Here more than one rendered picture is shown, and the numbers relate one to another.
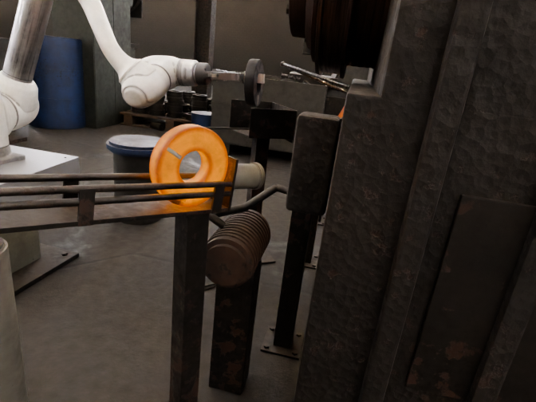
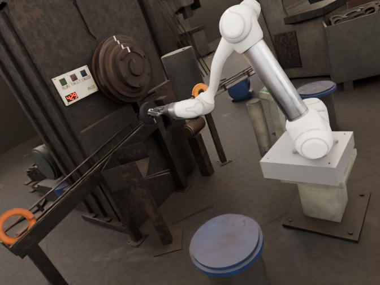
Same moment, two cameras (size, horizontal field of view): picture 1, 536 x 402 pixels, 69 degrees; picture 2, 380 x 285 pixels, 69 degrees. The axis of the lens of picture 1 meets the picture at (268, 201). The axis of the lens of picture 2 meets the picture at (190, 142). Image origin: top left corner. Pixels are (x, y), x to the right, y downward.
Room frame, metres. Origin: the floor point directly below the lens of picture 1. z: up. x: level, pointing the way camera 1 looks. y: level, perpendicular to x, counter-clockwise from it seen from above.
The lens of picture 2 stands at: (2.76, 1.22, 1.27)
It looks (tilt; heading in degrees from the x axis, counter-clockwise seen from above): 23 degrees down; 214
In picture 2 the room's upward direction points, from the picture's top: 21 degrees counter-clockwise
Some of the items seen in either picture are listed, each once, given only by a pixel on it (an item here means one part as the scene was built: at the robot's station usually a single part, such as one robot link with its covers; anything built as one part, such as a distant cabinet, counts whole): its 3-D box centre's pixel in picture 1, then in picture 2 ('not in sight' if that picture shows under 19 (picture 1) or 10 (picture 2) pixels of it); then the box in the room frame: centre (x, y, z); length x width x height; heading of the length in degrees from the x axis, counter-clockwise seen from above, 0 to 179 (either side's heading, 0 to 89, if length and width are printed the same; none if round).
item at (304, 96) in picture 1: (271, 113); not in sight; (4.00, 0.07, 0.39); 1.03 x 0.83 x 0.79; 84
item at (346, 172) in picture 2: not in sight; (318, 165); (1.36, 1.04, 0.33); 0.32 x 0.32 x 0.04; 77
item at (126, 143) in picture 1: (139, 179); (237, 272); (2.02, 0.71, 0.22); 0.32 x 0.32 x 0.43
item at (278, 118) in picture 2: not in sight; (279, 120); (0.63, 0.71, 0.31); 0.24 x 0.16 x 0.62; 170
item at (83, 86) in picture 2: not in sight; (76, 85); (1.49, -0.30, 1.15); 0.26 x 0.02 x 0.18; 170
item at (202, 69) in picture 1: (210, 74); (166, 110); (1.41, 0.25, 0.84); 0.09 x 0.08 x 0.07; 80
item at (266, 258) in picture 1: (254, 183); (147, 203); (1.73, 0.07, 0.36); 0.26 x 0.20 x 0.72; 25
